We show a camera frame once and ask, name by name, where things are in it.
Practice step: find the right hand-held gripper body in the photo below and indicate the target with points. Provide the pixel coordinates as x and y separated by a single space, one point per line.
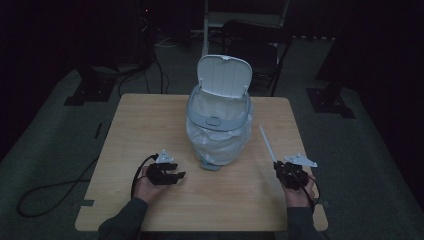
293 176

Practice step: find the white grey lidded trash can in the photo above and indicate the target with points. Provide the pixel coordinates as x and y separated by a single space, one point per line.
218 120

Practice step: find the dark stand with base plate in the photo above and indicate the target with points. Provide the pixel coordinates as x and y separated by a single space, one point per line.
91 90
331 100

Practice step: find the clear plastic trash bag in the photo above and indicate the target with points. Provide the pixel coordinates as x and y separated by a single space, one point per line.
216 145

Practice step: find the white metal desk frame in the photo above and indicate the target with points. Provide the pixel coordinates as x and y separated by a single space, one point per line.
213 18

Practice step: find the person's left hand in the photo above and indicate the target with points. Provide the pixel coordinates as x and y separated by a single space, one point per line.
145 190

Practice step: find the white plastic straw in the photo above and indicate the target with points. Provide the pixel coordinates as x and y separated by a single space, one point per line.
267 144

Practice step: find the grey tape strip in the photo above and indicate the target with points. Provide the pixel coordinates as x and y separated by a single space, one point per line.
323 203
84 203

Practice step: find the person's right hand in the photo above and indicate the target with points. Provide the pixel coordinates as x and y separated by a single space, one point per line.
300 198

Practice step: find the black folding chair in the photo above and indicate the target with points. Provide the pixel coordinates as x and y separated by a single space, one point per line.
263 53

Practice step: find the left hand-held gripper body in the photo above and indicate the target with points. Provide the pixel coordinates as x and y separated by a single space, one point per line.
158 175

